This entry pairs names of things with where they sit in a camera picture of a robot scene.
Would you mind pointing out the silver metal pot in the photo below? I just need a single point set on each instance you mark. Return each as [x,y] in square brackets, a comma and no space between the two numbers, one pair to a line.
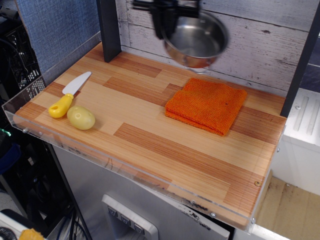
[196,43]

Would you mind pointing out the silver toy dishwasher front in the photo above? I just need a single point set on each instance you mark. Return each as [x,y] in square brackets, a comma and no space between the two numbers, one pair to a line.
[108,203]

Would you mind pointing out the clear acrylic table guard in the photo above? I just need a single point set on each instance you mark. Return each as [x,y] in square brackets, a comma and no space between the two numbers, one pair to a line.
[219,177]

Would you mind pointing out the yellow handled toy knife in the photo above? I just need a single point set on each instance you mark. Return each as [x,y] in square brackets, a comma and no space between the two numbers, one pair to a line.
[61,107]

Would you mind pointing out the dark grey post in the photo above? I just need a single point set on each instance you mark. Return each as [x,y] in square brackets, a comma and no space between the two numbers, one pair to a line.
[302,63]
[109,29]

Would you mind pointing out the dark grey left post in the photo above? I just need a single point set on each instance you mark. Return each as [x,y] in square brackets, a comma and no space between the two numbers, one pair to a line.
[109,29]

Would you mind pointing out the orange folded cloth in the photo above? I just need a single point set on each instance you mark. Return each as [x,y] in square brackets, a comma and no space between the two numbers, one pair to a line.
[206,105]

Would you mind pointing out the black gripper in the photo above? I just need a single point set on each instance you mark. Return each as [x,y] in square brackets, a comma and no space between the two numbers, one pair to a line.
[166,12]

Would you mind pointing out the dark grey right post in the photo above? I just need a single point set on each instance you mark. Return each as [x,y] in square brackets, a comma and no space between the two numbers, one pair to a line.
[302,63]

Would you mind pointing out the white ribbed side counter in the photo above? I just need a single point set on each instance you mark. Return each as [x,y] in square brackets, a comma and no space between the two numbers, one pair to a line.
[303,122]

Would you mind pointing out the yellow toy potato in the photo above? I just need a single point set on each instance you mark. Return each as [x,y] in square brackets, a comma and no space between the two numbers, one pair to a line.
[81,118]

